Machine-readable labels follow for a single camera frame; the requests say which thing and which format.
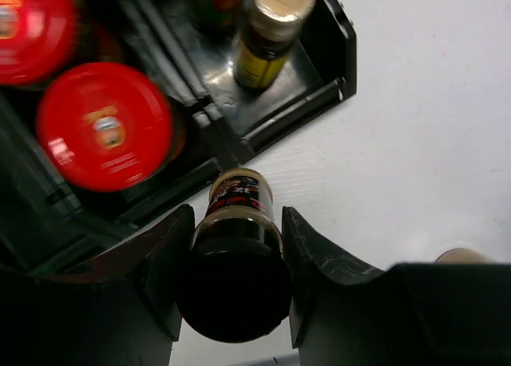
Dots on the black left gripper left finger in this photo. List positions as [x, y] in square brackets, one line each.
[115, 309]

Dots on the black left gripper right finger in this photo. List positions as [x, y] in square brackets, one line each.
[347, 312]

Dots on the black-lid pepper jar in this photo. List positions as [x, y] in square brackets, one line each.
[234, 285]

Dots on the red-lid sauce jar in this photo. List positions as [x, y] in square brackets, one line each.
[106, 127]
[40, 39]

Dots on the beige-cap small yellow bottle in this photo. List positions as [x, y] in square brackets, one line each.
[271, 30]

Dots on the yellow-cap tall sauce bottle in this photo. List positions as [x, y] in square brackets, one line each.
[214, 16]

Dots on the black three-compartment tray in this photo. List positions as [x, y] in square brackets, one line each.
[48, 223]

